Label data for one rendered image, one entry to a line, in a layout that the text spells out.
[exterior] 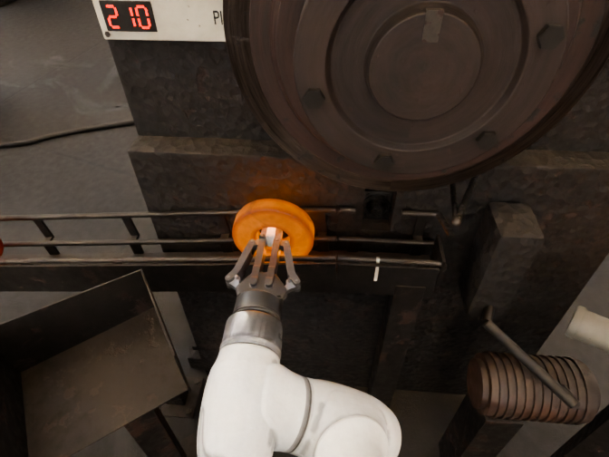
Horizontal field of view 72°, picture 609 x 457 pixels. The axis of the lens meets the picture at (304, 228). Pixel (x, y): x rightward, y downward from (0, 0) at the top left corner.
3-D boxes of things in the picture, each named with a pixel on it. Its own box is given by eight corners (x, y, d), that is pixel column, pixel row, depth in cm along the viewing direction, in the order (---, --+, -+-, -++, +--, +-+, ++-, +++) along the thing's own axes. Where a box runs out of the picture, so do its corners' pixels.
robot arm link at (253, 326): (282, 372, 64) (286, 337, 68) (278, 343, 57) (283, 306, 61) (224, 368, 65) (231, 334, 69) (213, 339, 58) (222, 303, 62)
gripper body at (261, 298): (232, 333, 68) (242, 286, 74) (284, 336, 67) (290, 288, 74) (225, 307, 62) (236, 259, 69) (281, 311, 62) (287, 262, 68)
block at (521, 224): (455, 278, 95) (485, 196, 78) (491, 280, 94) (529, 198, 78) (464, 318, 87) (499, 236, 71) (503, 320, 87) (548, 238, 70)
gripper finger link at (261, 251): (259, 297, 70) (251, 297, 70) (267, 247, 78) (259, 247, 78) (257, 284, 68) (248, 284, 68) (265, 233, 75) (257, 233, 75)
